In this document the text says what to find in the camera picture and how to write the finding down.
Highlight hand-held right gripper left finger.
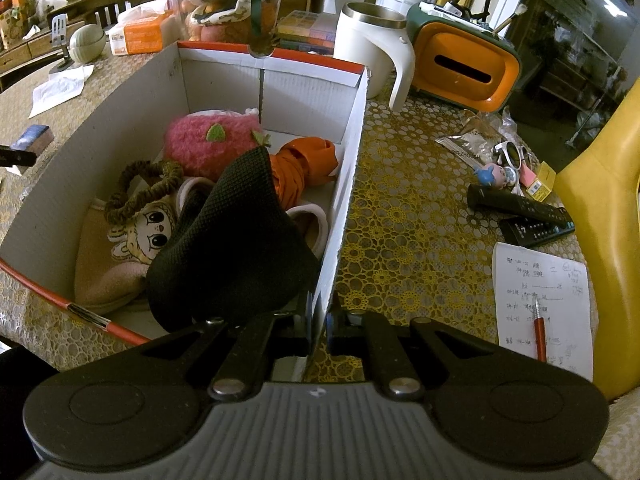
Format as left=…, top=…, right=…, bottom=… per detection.
left=134, top=290, right=321, bottom=402

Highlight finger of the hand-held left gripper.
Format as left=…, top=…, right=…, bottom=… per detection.
left=0, top=144, right=39, bottom=168

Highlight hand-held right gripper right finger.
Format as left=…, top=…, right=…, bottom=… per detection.
left=325, top=305, right=545, bottom=403

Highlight small blue box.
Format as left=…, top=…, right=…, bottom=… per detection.
left=9, top=125, right=55, bottom=153

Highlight black mesh cloth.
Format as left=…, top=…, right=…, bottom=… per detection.
left=146, top=146, right=321, bottom=333

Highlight beige fleece hat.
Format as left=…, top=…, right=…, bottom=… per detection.
left=74, top=176, right=331, bottom=317

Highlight olive green scrunchie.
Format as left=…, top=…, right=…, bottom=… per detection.
left=104, top=159, right=185, bottom=225

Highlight orange cloth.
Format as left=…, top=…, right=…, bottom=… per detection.
left=267, top=136, right=341, bottom=211

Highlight pink fuzzy plush toy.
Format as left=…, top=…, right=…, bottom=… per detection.
left=164, top=108, right=271, bottom=181

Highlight white and orange cardboard box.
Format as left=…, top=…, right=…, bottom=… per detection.
left=0, top=40, right=370, bottom=383

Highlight white paper sheet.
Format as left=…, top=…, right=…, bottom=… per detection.
left=29, top=64, right=96, bottom=118

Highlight grey phone stand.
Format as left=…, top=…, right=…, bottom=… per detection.
left=49, top=14, right=76, bottom=72

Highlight wooden television cabinet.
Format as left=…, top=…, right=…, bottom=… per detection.
left=0, top=0, right=168, bottom=93

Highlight orange tissue pack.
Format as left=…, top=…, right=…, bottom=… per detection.
left=107, top=10, right=178, bottom=57

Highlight white written notepad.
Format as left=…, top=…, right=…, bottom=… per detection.
left=491, top=241, right=594, bottom=383

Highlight red pen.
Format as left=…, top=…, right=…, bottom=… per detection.
left=531, top=296, right=547, bottom=362

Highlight black remote control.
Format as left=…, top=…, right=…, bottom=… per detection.
left=499, top=215, right=576, bottom=248
left=467, top=184, right=576, bottom=231

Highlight white sunglasses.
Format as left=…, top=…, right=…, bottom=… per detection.
left=494, top=141, right=536, bottom=168

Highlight small yellow box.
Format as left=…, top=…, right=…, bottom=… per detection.
left=524, top=162, right=557, bottom=200

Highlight orange and green tissue box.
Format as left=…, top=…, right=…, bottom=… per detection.
left=405, top=1, right=522, bottom=113

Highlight white mug with steel rim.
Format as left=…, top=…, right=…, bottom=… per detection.
left=332, top=2, right=416, bottom=111

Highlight yellow giraffe chair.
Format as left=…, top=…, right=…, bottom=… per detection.
left=552, top=92, right=640, bottom=403

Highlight stack of colourful books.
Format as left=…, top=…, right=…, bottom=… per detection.
left=276, top=9, right=338, bottom=55

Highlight glass sliding door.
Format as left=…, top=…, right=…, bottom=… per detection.
left=505, top=0, right=640, bottom=146

